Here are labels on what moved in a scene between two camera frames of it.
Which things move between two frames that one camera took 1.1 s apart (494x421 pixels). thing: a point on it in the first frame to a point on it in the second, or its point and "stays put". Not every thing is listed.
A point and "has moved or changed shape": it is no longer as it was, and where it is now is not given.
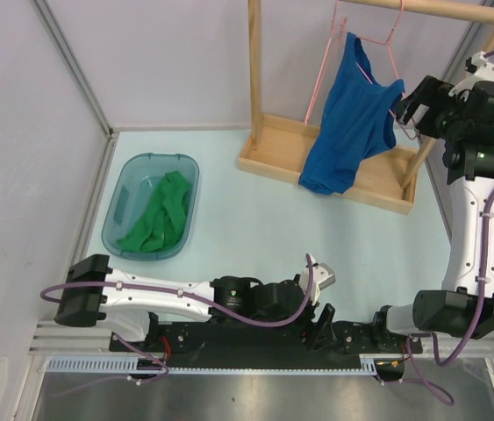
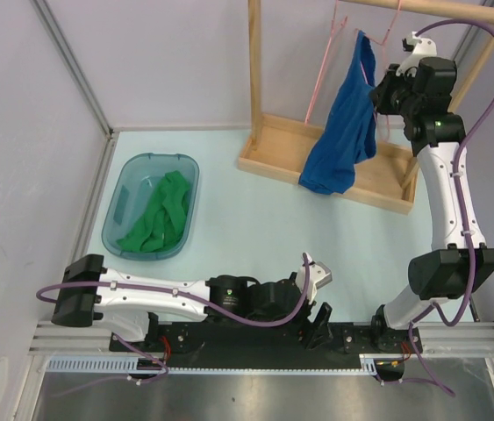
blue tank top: [358, 118] has moved or changed shape
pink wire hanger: [324, 62] stays put
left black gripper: [321, 327] stays put
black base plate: [213, 341] stays put
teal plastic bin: [152, 205] stays put
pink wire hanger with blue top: [404, 97] to [386, 67]
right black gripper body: [434, 92] to [397, 97]
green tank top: [163, 224] stays put
